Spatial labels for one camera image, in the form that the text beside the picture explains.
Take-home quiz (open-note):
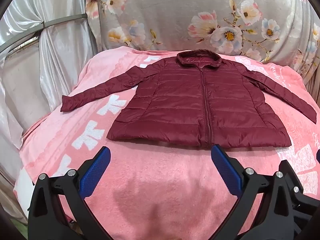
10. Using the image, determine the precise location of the silver satin curtain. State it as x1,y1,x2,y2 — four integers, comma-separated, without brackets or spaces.
0,0,103,220

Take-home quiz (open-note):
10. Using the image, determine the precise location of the maroon puffer jacket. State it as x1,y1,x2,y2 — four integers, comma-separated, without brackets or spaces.
61,50,317,151

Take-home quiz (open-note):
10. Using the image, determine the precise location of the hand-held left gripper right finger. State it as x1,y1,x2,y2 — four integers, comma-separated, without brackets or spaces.
211,144,300,240

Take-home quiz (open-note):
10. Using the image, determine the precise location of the grey metal bar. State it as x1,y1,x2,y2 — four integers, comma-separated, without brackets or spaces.
0,14,88,53

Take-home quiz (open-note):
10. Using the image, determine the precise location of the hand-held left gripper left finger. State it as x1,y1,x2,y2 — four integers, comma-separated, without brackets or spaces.
27,146,112,240

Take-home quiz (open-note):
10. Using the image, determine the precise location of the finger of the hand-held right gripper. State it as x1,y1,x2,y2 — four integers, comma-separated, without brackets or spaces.
278,159,320,207

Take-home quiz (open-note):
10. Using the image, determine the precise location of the grey floral blanket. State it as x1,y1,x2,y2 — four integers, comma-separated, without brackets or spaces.
85,0,320,80

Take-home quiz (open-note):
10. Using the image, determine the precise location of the pink printed blanket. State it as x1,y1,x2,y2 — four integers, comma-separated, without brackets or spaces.
14,45,320,240

